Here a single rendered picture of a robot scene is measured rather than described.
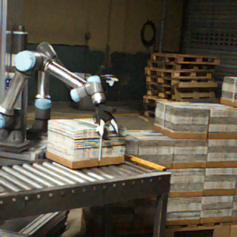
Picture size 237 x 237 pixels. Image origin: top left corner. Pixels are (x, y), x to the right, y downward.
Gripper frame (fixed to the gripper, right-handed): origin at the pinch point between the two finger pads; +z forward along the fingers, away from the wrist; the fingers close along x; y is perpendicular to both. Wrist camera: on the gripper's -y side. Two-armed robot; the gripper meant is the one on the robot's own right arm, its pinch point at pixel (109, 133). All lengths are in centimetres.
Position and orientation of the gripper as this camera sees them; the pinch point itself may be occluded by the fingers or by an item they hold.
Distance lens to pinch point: 288.5
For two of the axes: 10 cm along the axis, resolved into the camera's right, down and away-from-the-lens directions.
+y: -5.5, 3.2, 7.7
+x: -8.0, 0.7, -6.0
